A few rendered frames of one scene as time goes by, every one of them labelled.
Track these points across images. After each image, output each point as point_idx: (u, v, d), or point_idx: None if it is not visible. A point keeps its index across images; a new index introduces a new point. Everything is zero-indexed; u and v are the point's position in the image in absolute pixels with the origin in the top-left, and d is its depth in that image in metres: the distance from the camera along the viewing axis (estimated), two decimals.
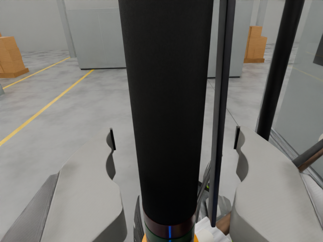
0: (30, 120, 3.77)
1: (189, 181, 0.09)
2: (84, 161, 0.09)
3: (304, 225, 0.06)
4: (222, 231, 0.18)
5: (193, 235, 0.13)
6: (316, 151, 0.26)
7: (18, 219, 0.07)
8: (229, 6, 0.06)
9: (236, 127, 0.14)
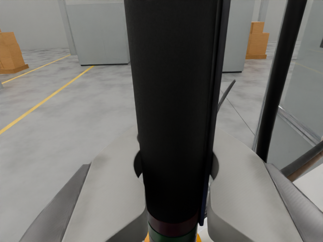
0: (28, 113, 3.70)
1: (192, 179, 0.09)
2: (115, 155, 0.10)
3: (274, 213, 0.07)
4: None
5: (196, 234, 0.13)
6: (318, 151, 0.26)
7: (51, 201, 0.07)
8: (224, 4, 0.06)
9: None
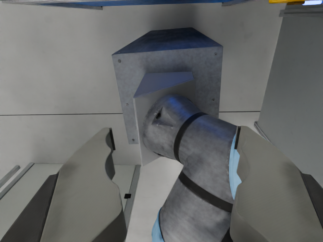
0: None
1: None
2: (84, 161, 0.09)
3: (304, 225, 0.06)
4: None
5: None
6: None
7: (18, 219, 0.07)
8: None
9: (236, 127, 0.14)
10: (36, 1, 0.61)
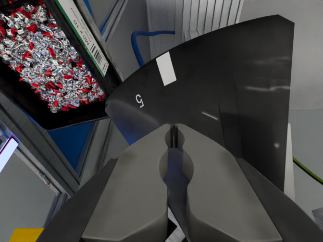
0: None
1: None
2: (141, 152, 0.10)
3: (249, 207, 0.07)
4: None
5: None
6: None
7: (79, 190, 0.08)
8: None
9: (173, 126, 0.14)
10: None
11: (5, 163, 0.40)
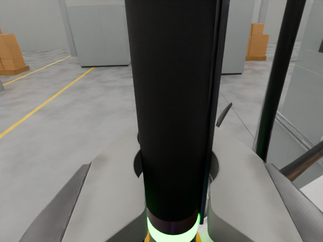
0: (29, 115, 3.72)
1: (192, 177, 0.09)
2: (115, 155, 0.10)
3: (274, 213, 0.07)
4: None
5: (196, 233, 0.13)
6: (317, 151, 0.26)
7: (51, 201, 0.07)
8: (222, 5, 0.07)
9: None
10: None
11: None
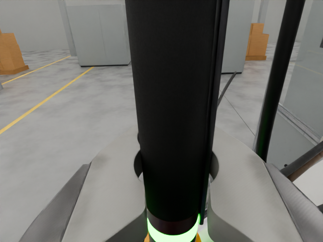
0: (27, 113, 3.69)
1: (192, 177, 0.09)
2: (115, 154, 0.10)
3: (274, 213, 0.07)
4: None
5: (196, 233, 0.13)
6: (317, 151, 0.26)
7: (51, 201, 0.07)
8: (223, 4, 0.07)
9: None
10: None
11: None
